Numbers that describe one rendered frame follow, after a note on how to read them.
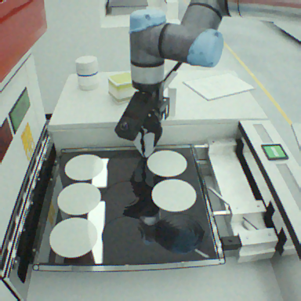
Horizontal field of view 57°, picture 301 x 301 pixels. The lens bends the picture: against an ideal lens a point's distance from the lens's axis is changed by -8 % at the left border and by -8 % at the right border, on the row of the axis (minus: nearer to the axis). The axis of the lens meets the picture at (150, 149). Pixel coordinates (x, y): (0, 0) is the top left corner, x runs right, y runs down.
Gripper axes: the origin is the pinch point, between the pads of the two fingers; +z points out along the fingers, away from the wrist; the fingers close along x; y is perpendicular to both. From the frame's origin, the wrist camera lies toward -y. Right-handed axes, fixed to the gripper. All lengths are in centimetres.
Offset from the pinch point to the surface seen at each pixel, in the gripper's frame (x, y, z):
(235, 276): -31.1, -18.2, 9.2
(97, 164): 9.6, -7.4, 1.3
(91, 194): 4.8, -17.0, 1.3
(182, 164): -9.7, 2.2, 1.3
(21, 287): 4.1, -43.0, 2.9
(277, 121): -35, 199, 91
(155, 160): -3.0, 0.5, 1.2
